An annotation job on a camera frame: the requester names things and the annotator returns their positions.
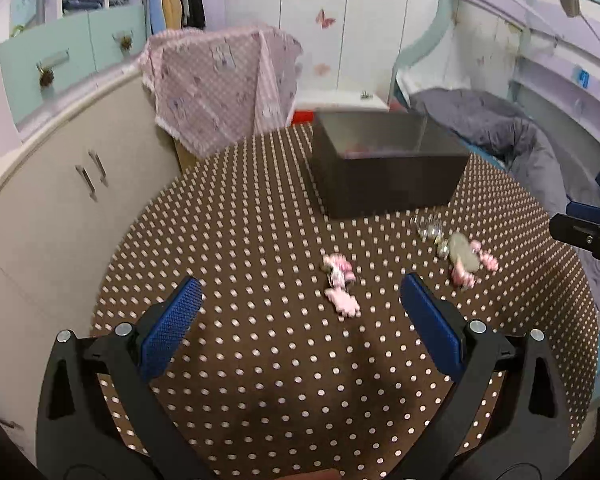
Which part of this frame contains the teal drawer unit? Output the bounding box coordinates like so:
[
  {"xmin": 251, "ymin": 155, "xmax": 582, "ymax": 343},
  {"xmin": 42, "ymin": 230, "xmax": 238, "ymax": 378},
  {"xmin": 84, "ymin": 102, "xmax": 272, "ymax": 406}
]
[{"xmin": 0, "ymin": 2, "xmax": 149, "ymax": 130}]

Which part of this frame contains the teal bed frame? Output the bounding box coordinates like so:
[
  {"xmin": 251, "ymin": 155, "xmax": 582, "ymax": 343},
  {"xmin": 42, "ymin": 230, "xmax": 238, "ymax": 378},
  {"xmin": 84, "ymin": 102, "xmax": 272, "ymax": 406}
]
[{"xmin": 387, "ymin": 0, "xmax": 600, "ymax": 111}]

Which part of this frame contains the grey blanket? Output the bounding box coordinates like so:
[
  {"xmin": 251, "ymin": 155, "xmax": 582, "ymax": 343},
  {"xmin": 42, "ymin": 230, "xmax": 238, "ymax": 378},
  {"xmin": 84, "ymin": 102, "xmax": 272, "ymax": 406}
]
[{"xmin": 409, "ymin": 88, "xmax": 600, "ymax": 311}]

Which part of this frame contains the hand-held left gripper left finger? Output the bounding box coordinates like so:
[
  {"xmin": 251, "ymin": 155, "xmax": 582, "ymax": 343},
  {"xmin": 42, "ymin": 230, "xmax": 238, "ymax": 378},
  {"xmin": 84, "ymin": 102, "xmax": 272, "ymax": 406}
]
[{"xmin": 36, "ymin": 276, "xmax": 216, "ymax": 480}]

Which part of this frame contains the pink beaded jewelry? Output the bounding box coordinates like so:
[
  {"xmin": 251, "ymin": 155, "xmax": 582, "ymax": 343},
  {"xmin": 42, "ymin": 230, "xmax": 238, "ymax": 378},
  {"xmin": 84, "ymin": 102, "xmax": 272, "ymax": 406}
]
[
  {"xmin": 450, "ymin": 265, "xmax": 481, "ymax": 289},
  {"xmin": 470, "ymin": 240, "xmax": 501, "ymax": 272}
]

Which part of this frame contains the white nightstand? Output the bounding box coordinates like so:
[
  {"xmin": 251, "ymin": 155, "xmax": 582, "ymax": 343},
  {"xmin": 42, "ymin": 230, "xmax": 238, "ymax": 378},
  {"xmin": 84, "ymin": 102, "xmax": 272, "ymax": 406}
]
[{"xmin": 294, "ymin": 90, "xmax": 392, "ymax": 115}]

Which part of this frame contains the dark brown storage box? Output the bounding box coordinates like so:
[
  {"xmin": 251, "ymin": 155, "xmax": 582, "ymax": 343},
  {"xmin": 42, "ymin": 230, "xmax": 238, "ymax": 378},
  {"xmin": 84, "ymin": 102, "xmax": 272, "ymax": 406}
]
[{"xmin": 309, "ymin": 110, "xmax": 471, "ymax": 220}]

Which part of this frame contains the beige cabinet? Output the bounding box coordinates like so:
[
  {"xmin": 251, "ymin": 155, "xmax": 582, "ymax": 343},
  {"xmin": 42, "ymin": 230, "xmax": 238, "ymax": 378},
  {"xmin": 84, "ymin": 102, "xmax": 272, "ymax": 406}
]
[{"xmin": 0, "ymin": 66, "xmax": 182, "ymax": 461}]

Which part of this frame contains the brown polka-dot tablecloth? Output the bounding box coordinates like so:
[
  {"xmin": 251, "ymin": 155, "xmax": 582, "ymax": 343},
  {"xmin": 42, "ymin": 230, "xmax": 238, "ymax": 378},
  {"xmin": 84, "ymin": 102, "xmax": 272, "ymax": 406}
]
[{"xmin": 91, "ymin": 122, "xmax": 600, "ymax": 480}]

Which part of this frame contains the pink dotted cloth cover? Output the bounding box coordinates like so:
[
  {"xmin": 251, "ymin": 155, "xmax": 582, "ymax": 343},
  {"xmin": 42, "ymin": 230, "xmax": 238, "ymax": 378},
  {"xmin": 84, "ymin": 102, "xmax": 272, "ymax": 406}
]
[{"xmin": 138, "ymin": 24, "xmax": 304, "ymax": 160}]

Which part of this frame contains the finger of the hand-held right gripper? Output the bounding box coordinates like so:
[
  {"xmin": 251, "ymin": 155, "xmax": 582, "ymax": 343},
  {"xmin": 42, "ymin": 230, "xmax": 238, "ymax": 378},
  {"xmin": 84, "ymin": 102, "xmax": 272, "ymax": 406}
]
[
  {"xmin": 549, "ymin": 213, "xmax": 600, "ymax": 262},
  {"xmin": 566, "ymin": 202, "xmax": 600, "ymax": 227}
]

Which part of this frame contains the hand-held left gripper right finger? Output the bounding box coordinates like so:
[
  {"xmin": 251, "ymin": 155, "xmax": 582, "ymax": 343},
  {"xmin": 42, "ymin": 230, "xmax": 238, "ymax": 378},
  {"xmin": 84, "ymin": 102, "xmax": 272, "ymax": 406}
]
[{"xmin": 385, "ymin": 272, "xmax": 574, "ymax": 480}]

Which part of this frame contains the pink flat charm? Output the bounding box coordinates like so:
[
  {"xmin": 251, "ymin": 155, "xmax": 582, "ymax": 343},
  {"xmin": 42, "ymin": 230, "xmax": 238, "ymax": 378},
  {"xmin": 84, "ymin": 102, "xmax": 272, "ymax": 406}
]
[{"xmin": 324, "ymin": 287, "xmax": 362, "ymax": 319}]

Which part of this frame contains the clear crystal jewelry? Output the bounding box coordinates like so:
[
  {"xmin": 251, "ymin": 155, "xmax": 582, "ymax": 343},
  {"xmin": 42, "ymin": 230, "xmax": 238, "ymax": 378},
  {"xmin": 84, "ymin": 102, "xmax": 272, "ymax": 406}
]
[{"xmin": 415, "ymin": 214, "xmax": 447, "ymax": 242}]

